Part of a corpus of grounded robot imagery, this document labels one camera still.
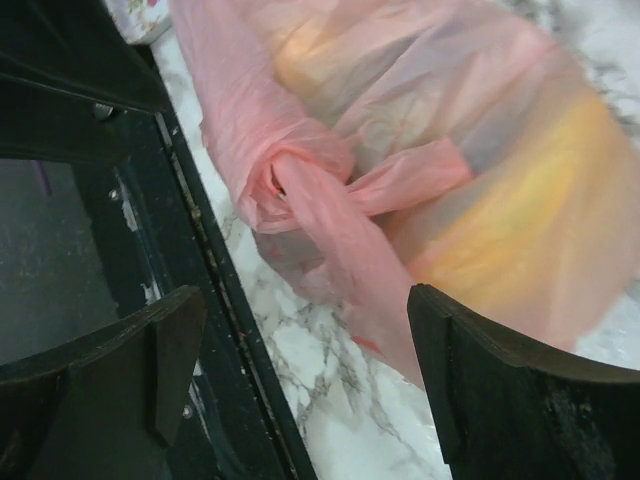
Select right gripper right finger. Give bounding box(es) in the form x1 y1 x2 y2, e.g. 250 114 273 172
408 285 639 479

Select pink plastic grocery bag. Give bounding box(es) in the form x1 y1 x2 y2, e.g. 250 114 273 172
169 1 639 385

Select black mounting rail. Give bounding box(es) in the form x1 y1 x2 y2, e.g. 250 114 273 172
1 1 315 479

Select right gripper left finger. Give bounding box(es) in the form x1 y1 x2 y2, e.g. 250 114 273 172
1 286 206 479

